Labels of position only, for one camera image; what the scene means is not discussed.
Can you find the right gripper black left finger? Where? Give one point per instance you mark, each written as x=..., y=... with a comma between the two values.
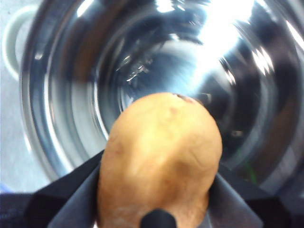
x=59, y=204

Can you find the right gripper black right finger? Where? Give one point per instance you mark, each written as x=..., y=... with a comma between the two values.
x=242, y=204

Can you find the brown potato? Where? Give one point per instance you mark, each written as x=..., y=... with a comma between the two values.
x=159, y=152

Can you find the pale green electric cooking pot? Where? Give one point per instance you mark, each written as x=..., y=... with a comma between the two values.
x=71, y=71

